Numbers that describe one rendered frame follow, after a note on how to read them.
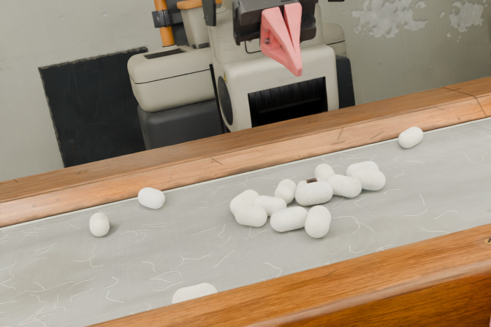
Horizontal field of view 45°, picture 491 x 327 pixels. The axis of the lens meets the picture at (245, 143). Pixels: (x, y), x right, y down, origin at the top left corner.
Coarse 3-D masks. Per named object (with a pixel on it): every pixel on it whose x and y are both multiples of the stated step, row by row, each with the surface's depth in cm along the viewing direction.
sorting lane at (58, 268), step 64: (448, 128) 74; (192, 192) 68; (384, 192) 58; (448, 192) 56; (0, 256) 59; (64, 256) 56; (128, 256) 54; (192, 256) 52; (256, 256) 50; (320, 256) 48; (0, 320) 47; (64, 320) 45
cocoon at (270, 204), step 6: (258, 198) 57; (264, 198) 57; (270, 198) 57; (276, 198) 56; (258, 204) 57; (264, 204) 56; (270, 204) 56; (276, 204) 56; (282, 204) 56; (270, 210) 56; (276, 210) 56
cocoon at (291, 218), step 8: (288, 208) 53; (296, 208) 53; (272, 216) 53; (280, 216) 52; (288, 216) 52; (296, 216) 52; (304, 216) 53; (272, 224) 53; (280, 224) 52; (288, 224) 52; (296, 224) 53; (304, 224) 53
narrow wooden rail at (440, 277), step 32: (384, 256) 41; (416, 256) 40; (448, 256) 39; (480, 256) 39; (256, 288) 40; (288, 288) 39; (320, 288) 38; (352, 288) 38; (384, 288) 37; (416, 288) 37; (448, 288) 37; (480, 288) 38; (128, 320) 39; (160, 320) 38; (192, 320) 37; (224, 320) 37; (256, 320) 36; (288, 320) 36; (320, 320) 36; (352, 320) 37; (384, 320) 37; (416, 320) 38; (448, 320) 38; (480, 320) 39
